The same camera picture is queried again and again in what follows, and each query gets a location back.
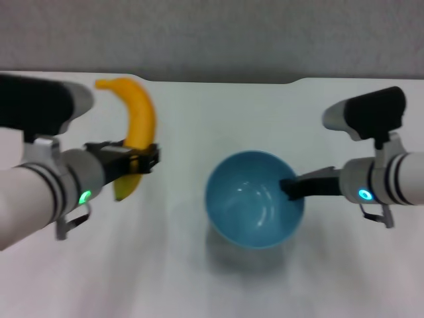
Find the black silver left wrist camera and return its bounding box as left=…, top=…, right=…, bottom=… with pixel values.
left=0, top=74, right=95, bottom=136

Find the left arm cable with plug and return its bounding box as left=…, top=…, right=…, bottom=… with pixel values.
left=55, top=202, right=92, bottom=240

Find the blue bowl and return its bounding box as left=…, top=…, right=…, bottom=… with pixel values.
left=203, top=150, right=306, bottom=250

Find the arm cable with plug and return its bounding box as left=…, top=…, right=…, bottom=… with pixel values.
left=55, top=202, right=92, bottom=240
left=358, top=201, right=396, bottom=229

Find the right arm cable with plug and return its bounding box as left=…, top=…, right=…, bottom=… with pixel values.
left=358, top=201, right=396, bottom=229

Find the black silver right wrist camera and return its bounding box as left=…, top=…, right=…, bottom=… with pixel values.
left=322, top=86, right=407, bottom=142

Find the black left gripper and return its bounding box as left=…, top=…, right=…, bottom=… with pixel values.
left=83, top=141, right=162, bottom=184

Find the yellow banana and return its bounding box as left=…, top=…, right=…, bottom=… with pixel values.
left=95, top=76, right=157, bottom=203

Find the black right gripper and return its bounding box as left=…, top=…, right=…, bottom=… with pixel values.
left=279, top=165, right=346, bottom=202

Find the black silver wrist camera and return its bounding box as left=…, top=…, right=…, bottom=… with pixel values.
left=0, top=74, right=95, bottom=136
left=322, top=86, right=407, bottom=142

